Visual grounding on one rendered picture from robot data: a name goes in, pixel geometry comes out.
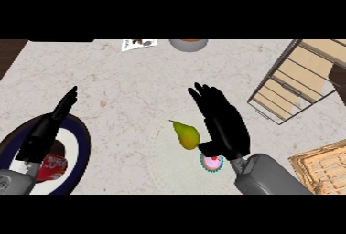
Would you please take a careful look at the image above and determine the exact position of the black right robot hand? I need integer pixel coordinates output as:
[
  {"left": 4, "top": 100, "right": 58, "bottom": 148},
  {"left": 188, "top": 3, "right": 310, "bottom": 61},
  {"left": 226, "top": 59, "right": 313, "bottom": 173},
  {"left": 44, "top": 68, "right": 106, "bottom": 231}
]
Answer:
[{"left": 186, "top": 81, "right": 251, "bottom": 161}]

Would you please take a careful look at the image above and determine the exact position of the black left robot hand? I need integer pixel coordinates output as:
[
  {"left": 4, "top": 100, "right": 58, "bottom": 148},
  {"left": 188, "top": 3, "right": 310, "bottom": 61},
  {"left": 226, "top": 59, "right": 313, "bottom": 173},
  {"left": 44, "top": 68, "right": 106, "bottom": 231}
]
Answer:
[{"left": 15, "top": 85, "right": 80, "bottom": 165}]

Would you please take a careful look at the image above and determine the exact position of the green yellow pear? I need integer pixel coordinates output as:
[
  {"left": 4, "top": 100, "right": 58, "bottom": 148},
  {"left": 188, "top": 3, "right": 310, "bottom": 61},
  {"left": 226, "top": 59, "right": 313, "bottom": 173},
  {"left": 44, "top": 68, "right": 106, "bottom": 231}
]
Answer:
[{"left": 168, "top": 119, "right": 201, "bottom": 151}]

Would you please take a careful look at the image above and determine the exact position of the pale round placemat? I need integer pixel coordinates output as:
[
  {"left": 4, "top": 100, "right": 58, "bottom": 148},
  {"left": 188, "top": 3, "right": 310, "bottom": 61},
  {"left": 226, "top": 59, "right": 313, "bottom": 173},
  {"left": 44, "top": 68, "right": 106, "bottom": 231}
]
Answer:
[{"left": 149, "top": 107, "right": 241, "bottom": 196}]

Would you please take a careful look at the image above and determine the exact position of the white plate with blue rim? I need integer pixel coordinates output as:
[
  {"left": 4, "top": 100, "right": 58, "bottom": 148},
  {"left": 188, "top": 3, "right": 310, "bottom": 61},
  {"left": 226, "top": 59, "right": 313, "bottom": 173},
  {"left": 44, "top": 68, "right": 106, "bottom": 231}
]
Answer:
[{"left": 0, "top": 112, "right": 92, "bottom": 196}]

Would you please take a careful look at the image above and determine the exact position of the red can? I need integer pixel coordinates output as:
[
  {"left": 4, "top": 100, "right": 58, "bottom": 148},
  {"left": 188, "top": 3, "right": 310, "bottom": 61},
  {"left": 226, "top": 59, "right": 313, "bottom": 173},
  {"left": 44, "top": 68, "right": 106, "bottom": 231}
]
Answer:
[{"left": 35, "top": 140, "right": 69, "bottom": 183}]

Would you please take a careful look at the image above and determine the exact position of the pink frosted cupcake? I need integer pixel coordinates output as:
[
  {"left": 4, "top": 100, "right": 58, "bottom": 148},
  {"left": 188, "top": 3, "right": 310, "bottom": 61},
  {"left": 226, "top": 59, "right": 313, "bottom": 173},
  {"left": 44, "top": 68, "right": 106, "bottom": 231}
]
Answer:
[{"left": 198, "top": 153, "right": 226, "bottom": 174}]

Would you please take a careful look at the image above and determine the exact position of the grey bowl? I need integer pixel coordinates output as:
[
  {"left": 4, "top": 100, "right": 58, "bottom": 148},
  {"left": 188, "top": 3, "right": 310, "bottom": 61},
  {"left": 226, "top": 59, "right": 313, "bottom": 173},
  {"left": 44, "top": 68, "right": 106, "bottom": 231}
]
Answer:
[{"left": 168, "top": 39, "right": 210, "bottom": 53}]

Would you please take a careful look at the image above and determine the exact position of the wicker basket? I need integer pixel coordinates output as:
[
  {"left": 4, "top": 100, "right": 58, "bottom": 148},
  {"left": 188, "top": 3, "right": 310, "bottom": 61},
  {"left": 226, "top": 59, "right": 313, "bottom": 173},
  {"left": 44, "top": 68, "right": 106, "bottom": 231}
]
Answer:
[{"left": 288, "top": 139, "right": 346, "bottom": 196}]

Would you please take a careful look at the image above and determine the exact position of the white printed card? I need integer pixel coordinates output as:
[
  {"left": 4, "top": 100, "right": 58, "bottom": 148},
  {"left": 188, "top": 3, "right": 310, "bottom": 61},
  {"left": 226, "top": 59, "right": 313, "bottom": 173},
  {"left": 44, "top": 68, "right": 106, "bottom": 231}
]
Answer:
[{"left": 120, "top": 39, "right": 160, "bottom": 52}]

